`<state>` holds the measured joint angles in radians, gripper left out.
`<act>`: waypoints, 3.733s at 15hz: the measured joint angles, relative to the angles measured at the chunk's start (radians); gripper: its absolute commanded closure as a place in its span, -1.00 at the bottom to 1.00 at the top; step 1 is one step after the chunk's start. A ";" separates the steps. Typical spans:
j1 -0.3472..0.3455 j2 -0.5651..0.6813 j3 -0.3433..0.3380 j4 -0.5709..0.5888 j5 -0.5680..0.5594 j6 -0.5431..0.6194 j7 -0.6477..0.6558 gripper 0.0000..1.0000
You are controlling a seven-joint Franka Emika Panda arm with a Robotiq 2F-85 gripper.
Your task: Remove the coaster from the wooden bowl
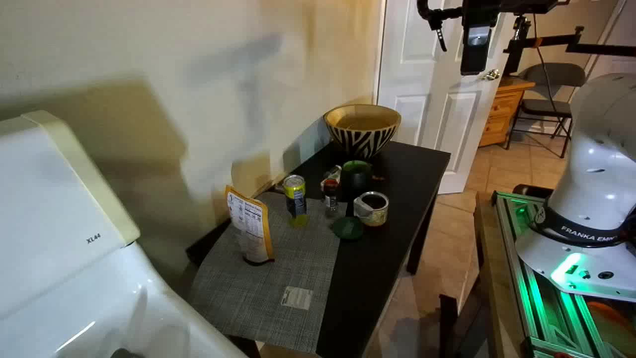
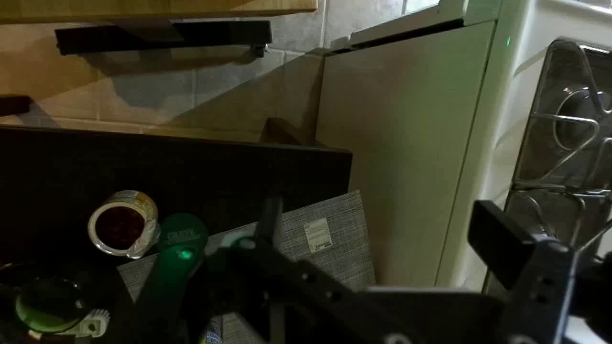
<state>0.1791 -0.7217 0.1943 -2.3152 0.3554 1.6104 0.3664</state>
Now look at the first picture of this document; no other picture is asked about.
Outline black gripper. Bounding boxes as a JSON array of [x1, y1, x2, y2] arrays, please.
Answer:
[[461, 0, 492, 76]]

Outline zebra pattern wooden bowl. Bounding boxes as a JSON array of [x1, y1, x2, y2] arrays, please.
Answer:
[[322, 102, 403, 160]]

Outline wooden dresser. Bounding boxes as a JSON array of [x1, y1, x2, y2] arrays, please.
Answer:
[[477, 78, 536, 150]]

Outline white panel door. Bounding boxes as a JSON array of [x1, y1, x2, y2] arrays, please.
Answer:
[[373, 0, 524, 198]]

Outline grey folding chair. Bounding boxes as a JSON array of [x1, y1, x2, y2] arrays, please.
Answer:
[[504, 62, 588, 160]]

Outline green glass goblet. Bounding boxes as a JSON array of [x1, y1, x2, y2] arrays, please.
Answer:
[[330, 160, 375, 243]]

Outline small red capped bottle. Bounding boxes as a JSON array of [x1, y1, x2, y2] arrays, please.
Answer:
[[320, 176, 341, 221]]

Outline black side table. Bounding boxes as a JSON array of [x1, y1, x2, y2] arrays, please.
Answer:
[[184, 140, 453, 358]]

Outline grey woven placemat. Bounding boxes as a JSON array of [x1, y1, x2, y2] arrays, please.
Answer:
[[188, 190, 345, 357]]

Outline white gas stove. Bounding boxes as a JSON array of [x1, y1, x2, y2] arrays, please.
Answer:
[[0, 110, 246, 358]]

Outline black camera tripod boom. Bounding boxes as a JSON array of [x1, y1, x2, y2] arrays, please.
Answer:
[[491, 0, 636, 80]]

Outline aluminium rail robot table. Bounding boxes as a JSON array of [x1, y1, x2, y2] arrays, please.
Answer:
[[475, 190, 636, 358]]

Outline black stand post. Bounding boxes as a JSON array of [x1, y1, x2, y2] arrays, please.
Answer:
[[435, 293, 461, 358]]

